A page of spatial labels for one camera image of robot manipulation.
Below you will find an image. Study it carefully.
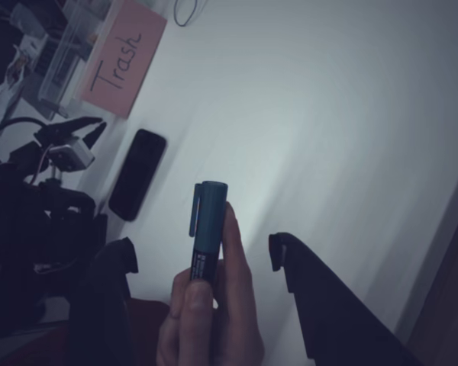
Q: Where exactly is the green and black marker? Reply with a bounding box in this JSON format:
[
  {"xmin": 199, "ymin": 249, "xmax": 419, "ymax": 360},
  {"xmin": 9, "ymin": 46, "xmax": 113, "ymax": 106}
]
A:
[{"xmin": 189, "ymin": 179, "xmax": 229, "ymax": 287}]

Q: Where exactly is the pink paper marked Trash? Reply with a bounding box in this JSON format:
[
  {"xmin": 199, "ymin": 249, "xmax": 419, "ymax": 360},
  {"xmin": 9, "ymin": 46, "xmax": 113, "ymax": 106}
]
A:
[{"xmin": 79, "ymin": 0, "xmax": 168, "ymax": 119}]

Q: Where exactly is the clear plastic box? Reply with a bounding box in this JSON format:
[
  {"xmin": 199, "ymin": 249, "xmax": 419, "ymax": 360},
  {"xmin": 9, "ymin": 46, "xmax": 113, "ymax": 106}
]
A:
[{"xmin": 37, "ymin": 0, "xmax": 127, "ymax": 111}]

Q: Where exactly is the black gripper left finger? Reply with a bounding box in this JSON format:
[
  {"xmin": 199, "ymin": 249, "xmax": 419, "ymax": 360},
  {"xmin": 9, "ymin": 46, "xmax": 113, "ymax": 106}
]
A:
[{"xmin": 68, "ymin": 236, "xmax": 140, "ymax": 366}]

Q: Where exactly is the black smartphone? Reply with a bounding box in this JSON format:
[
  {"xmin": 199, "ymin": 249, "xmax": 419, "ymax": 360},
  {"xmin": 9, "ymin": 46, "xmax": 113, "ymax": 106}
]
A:
[{"xmin": 108, "ymin": 128, "xmax": 168, "ymax": 222}]

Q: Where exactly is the thin black loop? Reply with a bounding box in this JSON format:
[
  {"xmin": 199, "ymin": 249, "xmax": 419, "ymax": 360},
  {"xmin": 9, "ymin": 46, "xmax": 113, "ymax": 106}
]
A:
[{"xmin": 174, "ymin": 0, "xmax": 199, "ymax": 27}]

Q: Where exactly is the white crumpled paper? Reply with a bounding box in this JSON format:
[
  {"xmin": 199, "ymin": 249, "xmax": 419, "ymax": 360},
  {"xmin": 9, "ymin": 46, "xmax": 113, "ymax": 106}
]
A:
[{"xmin": 0, "ymin": 49, "xmax": 35, "ymax": 115}]

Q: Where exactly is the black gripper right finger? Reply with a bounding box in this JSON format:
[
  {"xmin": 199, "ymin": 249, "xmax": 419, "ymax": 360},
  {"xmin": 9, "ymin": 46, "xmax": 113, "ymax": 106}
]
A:
[{"xmin": 267, "ymin": 231, "xmax": 424, "ymax": 366}]

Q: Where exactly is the person's right hand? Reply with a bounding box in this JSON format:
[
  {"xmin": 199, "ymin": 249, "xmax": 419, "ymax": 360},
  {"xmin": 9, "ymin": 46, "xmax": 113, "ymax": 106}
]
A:
[{"xmin": 155, "ymin": 201, "xmax": 266, "ymax": 366}]

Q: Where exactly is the white camera on idle arm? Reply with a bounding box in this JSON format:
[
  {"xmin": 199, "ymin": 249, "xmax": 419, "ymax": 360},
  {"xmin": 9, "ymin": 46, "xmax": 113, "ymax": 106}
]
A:
[{"xmin": 47, "ymin": 136, "xmax": 96, "ymax": 172}]

